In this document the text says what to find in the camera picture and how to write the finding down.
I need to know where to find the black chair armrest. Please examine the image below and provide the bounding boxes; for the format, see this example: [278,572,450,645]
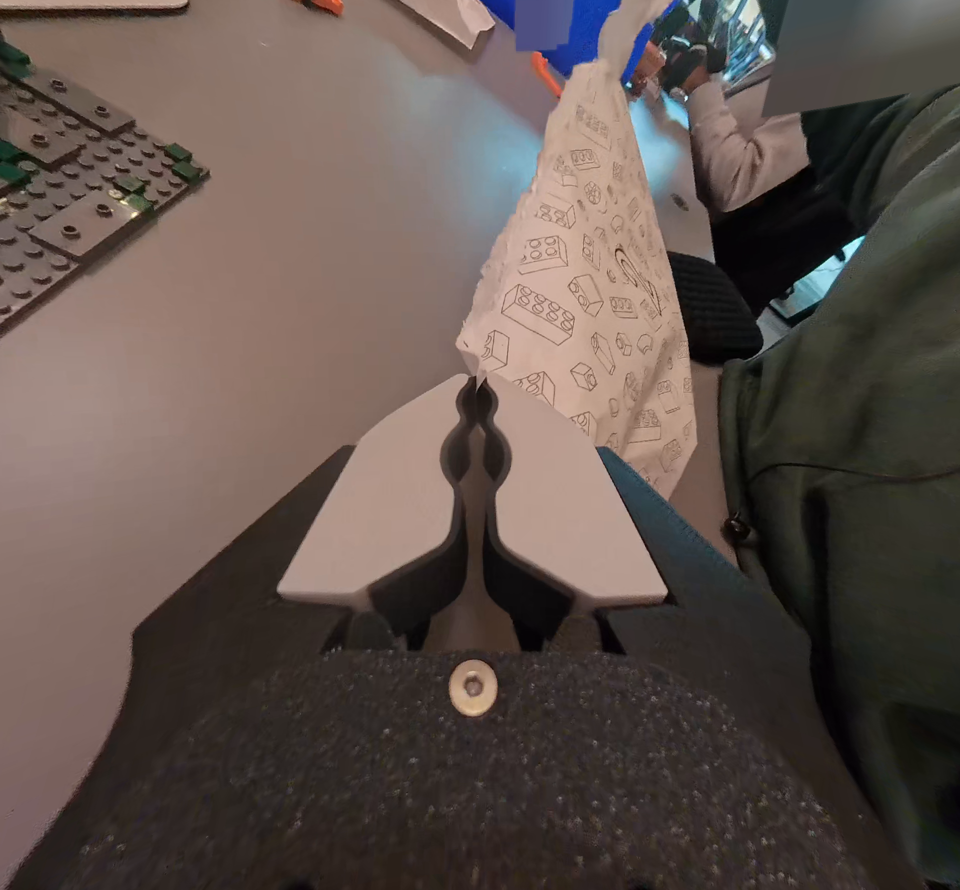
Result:
[663,251,765,366]

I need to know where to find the large brick-print paper bag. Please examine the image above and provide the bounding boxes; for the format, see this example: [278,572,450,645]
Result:
[456,0,710,502]

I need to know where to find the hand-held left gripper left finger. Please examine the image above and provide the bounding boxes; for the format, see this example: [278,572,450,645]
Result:
[277,374,472,649]

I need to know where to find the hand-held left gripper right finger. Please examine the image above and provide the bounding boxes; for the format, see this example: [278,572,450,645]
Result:
[480,374,669,649]

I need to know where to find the grey brick building model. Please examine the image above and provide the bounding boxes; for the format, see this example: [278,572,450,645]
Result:
[0,31,211,339]

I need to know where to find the grey desk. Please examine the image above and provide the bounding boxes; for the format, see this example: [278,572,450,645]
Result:
[0,0,740,887]

